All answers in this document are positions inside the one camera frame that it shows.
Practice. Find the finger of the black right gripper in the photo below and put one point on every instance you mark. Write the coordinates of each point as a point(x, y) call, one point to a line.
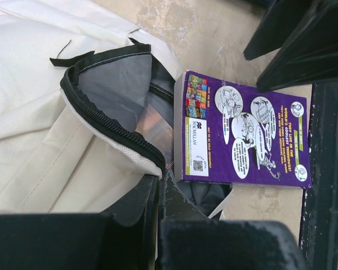
point(277, 25)
point(310, 54)

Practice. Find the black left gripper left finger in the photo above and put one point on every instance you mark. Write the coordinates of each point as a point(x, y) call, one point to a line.
point(123, 236)

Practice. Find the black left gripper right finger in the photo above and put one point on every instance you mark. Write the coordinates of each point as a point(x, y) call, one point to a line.
point(190, 240)

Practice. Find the purple treehouse paperback book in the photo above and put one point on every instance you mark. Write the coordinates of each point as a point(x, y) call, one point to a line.
point(226, 132)

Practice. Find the beige canvas backpack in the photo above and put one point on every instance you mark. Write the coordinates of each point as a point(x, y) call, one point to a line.
point(76, 83)

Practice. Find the dark tale of two cities book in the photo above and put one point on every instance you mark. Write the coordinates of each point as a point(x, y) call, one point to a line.
point(158, 132)

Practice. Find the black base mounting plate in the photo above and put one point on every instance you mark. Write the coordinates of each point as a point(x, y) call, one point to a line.
point(319, 221)

